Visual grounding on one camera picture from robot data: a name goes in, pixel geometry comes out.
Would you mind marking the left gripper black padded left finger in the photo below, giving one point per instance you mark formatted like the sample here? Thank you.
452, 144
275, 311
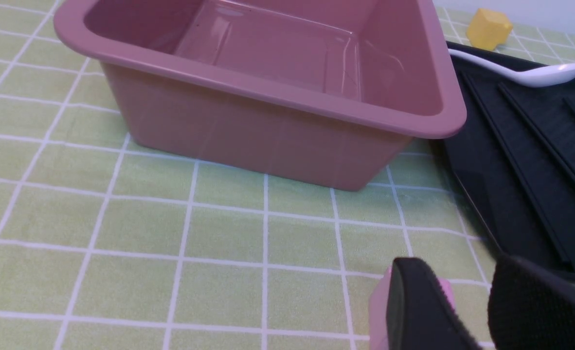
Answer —
410, 308

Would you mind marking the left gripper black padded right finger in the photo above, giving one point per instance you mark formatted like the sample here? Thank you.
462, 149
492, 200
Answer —
530, 308

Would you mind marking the white ceramic spoon far left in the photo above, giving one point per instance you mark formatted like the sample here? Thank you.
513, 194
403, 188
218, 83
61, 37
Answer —
535, 78

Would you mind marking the pink plastic bin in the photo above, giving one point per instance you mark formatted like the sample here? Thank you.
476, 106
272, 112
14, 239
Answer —
326, 92

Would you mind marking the yellow cube block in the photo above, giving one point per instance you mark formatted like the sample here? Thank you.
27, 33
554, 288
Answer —
488, 29

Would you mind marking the green checkered tablecloth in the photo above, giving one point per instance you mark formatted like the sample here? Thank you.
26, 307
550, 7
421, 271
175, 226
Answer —
107, 245

